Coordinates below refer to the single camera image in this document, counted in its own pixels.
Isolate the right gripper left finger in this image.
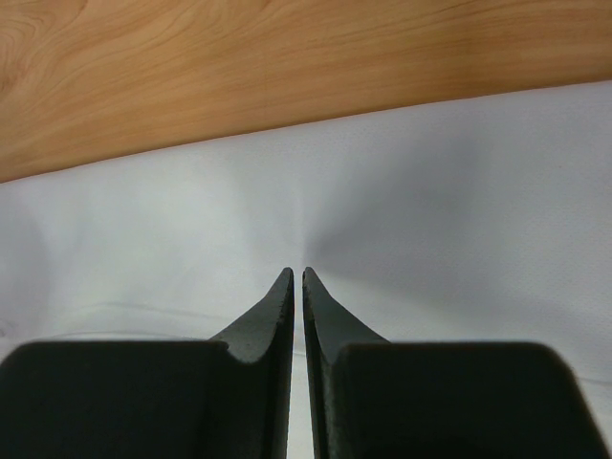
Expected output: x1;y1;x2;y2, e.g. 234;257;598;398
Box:
1;269;294;458

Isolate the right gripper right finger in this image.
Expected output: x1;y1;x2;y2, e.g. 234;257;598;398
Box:
302;269;609;458

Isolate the white t-shirt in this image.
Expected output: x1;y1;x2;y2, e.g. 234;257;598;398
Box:
1;83;611;458

